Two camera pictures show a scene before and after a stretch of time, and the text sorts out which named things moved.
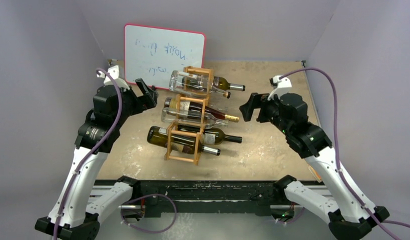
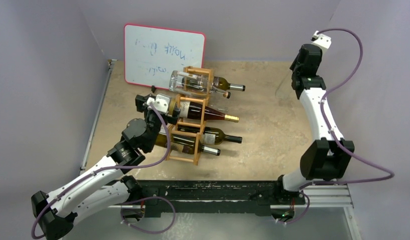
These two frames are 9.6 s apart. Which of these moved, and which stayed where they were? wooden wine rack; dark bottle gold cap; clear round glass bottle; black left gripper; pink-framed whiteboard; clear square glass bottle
Moved: black left gripper; clear round glass bottle
Stayed: dark bottle gold cap; wooden wine rack; pink-framed whiteboard; clear square glass bottle
